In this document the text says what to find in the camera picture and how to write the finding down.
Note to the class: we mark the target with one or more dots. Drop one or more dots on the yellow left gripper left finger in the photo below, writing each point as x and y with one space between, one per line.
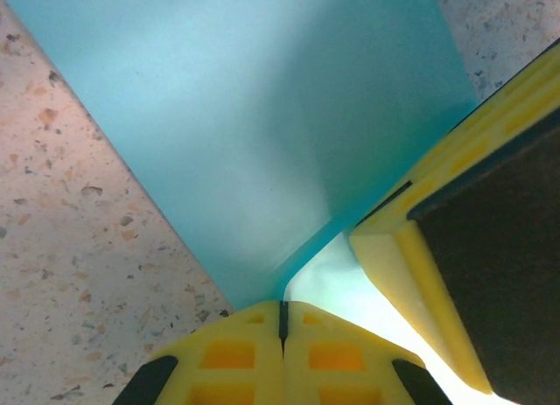
227 357

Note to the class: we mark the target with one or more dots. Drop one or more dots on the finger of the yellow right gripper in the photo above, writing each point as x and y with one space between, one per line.
503 103
503 269

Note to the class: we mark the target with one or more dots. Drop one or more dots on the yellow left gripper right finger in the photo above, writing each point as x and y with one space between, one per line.
337 357

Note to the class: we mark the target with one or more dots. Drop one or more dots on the light blue paper sheet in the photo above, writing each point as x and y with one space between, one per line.
219 116

